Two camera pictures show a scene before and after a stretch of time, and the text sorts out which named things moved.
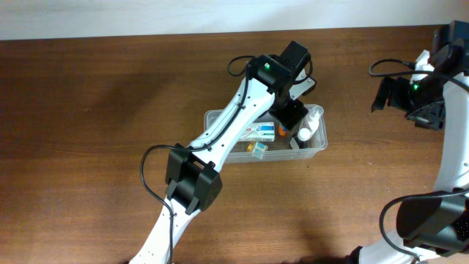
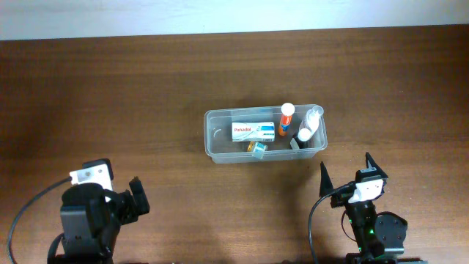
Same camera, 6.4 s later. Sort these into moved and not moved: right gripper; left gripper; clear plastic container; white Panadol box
Moved: right gripper; left gripper
Not moved: clear plastic container; white Panadol box
